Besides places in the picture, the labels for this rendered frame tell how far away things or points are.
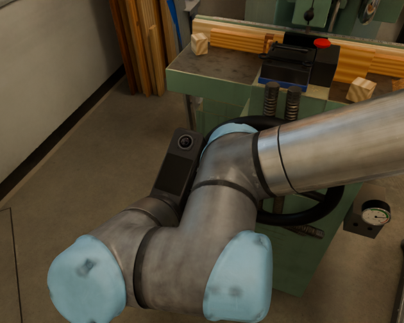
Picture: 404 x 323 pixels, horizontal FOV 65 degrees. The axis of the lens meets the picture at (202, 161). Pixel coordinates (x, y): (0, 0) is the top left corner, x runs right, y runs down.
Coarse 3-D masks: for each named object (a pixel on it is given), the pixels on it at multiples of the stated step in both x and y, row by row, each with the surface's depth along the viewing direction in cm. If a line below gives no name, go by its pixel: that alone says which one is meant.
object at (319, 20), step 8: (296, 0) 66; (304, 0) 66; (312, 0) 65; (320, 0) 65; (328, 0) 64; (296, 8) 67; (304, 8) 67; (320, 8) 66; (328, 8) 65; (296, 16) 68; (320, 16) 67; (328, 16) 67; (304, 24) 69; (312, 24) 68; (320, 24) 68
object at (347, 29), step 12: (276, 0) 91; (348, 0) 83; (360, 0) 82; (276, 12) 91; (288, 12) 90; (348, 12) 85; (276, 24) 93; (288, 24) 92; (336, 24) 88; (348, 24) 87
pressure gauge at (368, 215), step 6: (366, 204) 75; (372, 204) 74; (378, 204) 73; (384, 204) 73; (366, 210) 74; (372, 210) 74; (378, 210) 73; (384, 210) 72; (390, 210) 74; (366, 216) 76; (372, 216) 75; (378, 216) 74; (384, 216) 74; (390, 216) 73; (366, 222) 77; (372, 222) 76; (378, 222) 76; (384, 222) 75
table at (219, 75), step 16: (208, 48) 84; (224, 48) 84; (176, 64) 77; (192, 64) 77; (208, 64) 77; (224, 64) 77; (240, 64) 77; (256, 64) 77; (176, 80) 77; (192, 80) 75; (208, 80) 74; (224, 80) 72; (240, 80) 72; (384, 80) 72; (208, 96) 77; (224, 96) 75; (240, 96) 73; (336, 96) 68
